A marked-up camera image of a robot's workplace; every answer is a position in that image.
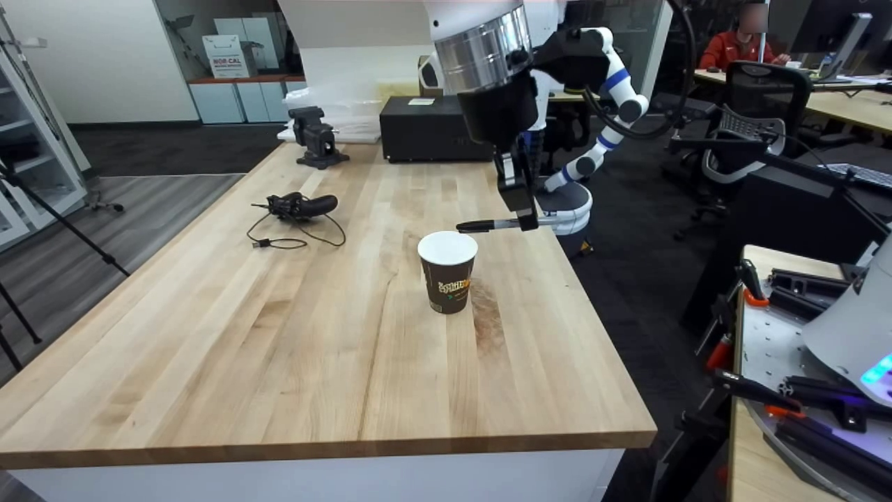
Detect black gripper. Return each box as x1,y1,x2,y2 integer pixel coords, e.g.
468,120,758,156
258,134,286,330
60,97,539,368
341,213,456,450
457,71,545,231

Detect grey black marker pen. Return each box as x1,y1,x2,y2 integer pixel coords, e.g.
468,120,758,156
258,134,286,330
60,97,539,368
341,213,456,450
456,216,539,238

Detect brown paper cup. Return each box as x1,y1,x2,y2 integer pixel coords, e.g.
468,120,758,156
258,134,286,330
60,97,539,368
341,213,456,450
415,229,484,315

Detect black equipment box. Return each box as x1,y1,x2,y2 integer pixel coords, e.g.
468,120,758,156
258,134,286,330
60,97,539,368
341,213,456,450
376,92,503,166

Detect black bench vise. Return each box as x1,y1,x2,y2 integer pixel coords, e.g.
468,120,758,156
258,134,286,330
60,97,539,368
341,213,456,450
286,103,352,173

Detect black handheld controller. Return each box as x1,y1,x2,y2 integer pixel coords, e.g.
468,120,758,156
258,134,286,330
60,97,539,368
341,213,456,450
265,191,341,226

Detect black mesh office chair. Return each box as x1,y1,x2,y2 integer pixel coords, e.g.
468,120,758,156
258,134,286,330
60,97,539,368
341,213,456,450
669,60,814,217

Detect person in red shirt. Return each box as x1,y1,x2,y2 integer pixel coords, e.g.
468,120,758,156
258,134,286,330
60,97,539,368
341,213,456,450
698,0,792,75

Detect low white cabinet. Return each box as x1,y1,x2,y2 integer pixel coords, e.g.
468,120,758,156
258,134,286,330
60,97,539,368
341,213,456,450
187,75,309,125

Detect black tool case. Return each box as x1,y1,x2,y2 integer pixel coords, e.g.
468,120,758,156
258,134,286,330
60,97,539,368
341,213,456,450
765,266,853,321

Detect white printed paper sign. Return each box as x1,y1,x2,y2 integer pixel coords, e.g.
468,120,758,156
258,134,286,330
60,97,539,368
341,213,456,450
201,31,254,85

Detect wooden office desk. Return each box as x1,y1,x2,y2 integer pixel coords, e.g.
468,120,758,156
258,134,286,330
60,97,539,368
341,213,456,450
801,85,892,137

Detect wooden side table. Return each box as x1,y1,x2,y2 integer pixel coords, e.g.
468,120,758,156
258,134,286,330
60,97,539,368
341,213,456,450
726,242,892,502

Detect grey curved device cover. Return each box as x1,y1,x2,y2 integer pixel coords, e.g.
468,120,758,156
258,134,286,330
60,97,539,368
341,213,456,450
801,234,892,414

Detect black tripod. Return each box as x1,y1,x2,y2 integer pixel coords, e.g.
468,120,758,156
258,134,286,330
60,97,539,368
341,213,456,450
0,160,135,374

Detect white shelf unit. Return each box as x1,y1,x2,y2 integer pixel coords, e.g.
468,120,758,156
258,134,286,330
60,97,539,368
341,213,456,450
0,8,93,252

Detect thin black controller cable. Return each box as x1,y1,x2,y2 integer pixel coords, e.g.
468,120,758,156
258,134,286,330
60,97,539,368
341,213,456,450
244,202,350,252

